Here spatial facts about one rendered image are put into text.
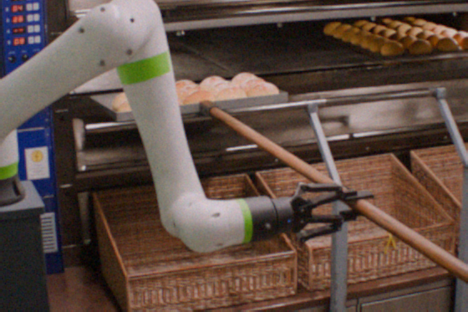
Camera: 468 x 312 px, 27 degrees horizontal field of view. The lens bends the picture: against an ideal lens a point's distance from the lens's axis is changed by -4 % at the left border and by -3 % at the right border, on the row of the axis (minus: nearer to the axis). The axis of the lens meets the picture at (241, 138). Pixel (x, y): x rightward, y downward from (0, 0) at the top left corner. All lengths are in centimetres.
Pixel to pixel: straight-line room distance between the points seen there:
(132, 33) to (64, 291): 158
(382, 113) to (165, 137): 177
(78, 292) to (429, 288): 117
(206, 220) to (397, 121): 186
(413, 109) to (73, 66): 210
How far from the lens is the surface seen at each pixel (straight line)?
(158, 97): 209
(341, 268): 317
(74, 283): 341
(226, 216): 205
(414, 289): 341
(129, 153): 344
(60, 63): 195
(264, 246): 346
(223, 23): 331
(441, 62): 386
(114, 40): 191
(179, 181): 214
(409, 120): 383
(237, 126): 281
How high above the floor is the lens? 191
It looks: 15 degrees down
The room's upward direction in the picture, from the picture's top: 1 degrees counter-clockwise
